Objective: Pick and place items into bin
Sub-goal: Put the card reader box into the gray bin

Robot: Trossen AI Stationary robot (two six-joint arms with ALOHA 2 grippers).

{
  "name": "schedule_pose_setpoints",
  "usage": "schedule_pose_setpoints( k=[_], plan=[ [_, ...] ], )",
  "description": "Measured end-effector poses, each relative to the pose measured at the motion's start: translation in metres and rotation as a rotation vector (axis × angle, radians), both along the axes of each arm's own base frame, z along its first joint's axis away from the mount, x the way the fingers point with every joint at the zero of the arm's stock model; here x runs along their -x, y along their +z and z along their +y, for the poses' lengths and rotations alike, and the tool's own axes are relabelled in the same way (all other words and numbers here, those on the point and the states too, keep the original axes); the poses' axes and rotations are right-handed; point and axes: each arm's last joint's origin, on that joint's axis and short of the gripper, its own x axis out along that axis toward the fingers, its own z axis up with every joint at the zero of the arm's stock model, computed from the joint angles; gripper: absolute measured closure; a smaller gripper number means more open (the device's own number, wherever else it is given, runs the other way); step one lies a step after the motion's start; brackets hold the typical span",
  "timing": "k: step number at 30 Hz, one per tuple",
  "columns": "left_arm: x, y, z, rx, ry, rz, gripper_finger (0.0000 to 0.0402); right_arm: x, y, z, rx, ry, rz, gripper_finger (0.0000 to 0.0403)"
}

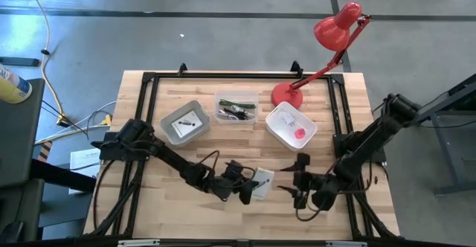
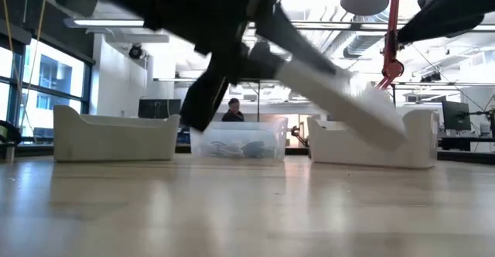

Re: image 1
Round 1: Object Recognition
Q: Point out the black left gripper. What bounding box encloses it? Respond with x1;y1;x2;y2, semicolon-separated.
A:
213;172;270;206

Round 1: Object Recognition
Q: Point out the clear plastic bin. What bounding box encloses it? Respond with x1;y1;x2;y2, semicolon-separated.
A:
213;90;260;125

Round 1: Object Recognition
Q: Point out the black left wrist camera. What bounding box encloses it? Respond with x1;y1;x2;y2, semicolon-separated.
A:
225;159;244;178

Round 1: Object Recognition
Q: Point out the silver aluminium extrusion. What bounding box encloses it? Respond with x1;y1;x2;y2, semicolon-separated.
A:
326;240;368;247
118;239;161;247

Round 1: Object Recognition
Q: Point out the yellow cable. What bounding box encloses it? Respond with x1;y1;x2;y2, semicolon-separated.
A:
21;0;68;125

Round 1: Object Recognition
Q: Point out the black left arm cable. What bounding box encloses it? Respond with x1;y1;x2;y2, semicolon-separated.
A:
196;149;257;189

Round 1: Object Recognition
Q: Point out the small black accessory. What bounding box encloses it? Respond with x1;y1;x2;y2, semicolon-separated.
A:
222;107;249;121

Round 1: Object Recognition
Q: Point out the black floor bar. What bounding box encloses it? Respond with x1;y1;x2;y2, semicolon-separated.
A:
0;56;41;68

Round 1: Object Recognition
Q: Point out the dark metal side table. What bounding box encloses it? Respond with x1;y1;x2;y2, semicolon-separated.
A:
410;74;476;196

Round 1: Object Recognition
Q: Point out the yellow blue wipes canister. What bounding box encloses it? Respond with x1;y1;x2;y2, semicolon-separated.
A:
0;63;33;105

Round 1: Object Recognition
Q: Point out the small white charger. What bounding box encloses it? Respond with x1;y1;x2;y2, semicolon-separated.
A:
278;111;297;128

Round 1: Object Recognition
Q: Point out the white paper sheet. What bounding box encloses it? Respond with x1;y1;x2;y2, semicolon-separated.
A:
69;148;102;196

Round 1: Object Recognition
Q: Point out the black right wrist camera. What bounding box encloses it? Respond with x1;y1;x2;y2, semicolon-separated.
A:
295;152;312;170

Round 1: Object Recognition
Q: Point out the yellow black striped block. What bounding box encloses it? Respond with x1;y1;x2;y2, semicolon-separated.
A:
36;141;53;162

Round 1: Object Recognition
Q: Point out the white plastic bin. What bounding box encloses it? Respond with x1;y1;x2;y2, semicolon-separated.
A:
265;100;318;153

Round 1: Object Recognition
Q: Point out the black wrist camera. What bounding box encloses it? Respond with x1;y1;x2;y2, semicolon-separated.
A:
295;152;312;170
225;159;244;178

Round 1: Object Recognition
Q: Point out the dark grey cart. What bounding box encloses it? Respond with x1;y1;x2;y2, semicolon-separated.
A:
0;77;97;247

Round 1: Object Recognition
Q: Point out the grey plastic bin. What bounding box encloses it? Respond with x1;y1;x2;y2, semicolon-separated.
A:
159;99;212;148

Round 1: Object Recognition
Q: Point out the white floor cable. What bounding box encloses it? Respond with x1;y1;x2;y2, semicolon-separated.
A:
35;100;117;146

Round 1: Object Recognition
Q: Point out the green cable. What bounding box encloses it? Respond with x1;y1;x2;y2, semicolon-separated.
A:
218;98;257;110

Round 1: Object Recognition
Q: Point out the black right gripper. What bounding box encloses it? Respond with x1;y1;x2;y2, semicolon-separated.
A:
276;163;329;211

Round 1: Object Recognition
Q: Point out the black metal table frame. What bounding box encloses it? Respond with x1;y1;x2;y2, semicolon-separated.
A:
82;60;402;247

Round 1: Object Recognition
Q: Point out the red desk lamp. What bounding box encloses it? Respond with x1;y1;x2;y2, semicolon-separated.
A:
270;1;373;109

